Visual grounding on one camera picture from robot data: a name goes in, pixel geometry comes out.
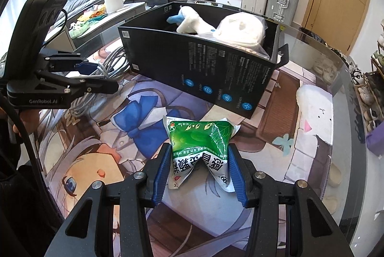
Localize rows of racked shoes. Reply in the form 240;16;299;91
355;20;384;132

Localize wooden shoe rack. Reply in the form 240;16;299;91
354;50;384;132

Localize printed cartoon desk mat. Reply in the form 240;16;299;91
39;35;335;245

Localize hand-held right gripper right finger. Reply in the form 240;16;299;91
227;145;356;257

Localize green medicine packet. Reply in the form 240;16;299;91
163;116;241;193

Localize grey blanket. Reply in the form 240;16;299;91
64;0;104;27

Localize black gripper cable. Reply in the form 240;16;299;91
0;89;45;194

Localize group of loose sneakers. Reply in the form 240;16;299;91
312;44;365;87

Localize person's black clothing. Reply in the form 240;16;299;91
0;113;65;257

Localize white low table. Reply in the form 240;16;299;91
45;1;146;51

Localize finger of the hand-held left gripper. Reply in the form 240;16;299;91
34;70;120;100
37;52;101;76

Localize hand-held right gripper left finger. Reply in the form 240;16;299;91
51;142;173;257

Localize white cloth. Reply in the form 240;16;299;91
214;13;270;60

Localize black cardboard box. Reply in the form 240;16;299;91
118;0;289;120

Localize white and blue plush toy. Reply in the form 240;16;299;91
167;6;217;35

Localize pile of colourful cloths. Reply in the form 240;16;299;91
69;4;107;39

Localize grey cable bundle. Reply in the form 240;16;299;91
70;46;134;118

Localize person's left hand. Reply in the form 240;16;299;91
12;109;41;138

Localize wooden door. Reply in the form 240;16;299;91
301;0;372;55

